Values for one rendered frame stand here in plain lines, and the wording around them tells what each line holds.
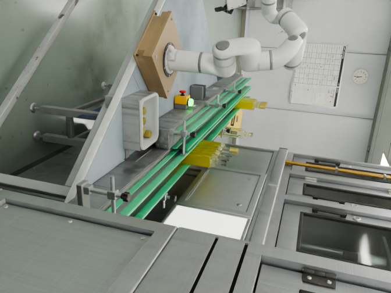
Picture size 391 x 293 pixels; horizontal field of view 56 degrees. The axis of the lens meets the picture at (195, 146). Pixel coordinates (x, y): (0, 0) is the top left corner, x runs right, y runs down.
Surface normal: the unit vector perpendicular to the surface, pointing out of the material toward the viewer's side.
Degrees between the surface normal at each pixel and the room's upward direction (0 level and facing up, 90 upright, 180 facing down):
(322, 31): 90
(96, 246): 90
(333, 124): 90
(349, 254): 90
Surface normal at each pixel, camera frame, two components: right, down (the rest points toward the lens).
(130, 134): -0.31, 0.32
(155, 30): -0.17, -0.52
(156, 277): 0.04, -0.94
